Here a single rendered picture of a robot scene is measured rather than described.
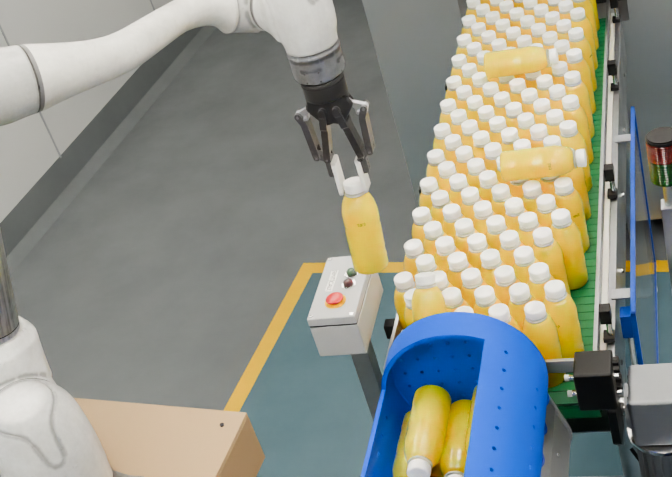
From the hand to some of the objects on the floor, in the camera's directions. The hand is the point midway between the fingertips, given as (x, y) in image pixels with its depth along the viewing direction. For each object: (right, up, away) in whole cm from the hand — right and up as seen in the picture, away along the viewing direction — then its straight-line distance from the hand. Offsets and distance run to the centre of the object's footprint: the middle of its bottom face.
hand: (350, 174), depth 206 cm
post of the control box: (+27, -110, +87) cm, 142 cm away
